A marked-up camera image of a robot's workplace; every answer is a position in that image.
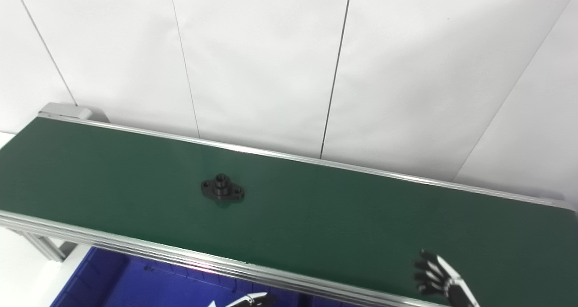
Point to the gray conveyor end cover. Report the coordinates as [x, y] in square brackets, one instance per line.
[67, 112]

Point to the green conveyor belt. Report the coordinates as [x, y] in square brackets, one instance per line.
[316, 216]
[135, 248]

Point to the aluminium conveyor leg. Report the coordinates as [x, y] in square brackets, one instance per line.
[45, 246]

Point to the black flange part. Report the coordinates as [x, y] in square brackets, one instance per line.
[222, 189]

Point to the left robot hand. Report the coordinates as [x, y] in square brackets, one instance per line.
[253, 300]

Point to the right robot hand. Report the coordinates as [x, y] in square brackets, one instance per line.
[445, 282]

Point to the blue plastic bin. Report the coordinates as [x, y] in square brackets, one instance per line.
[135, 284]

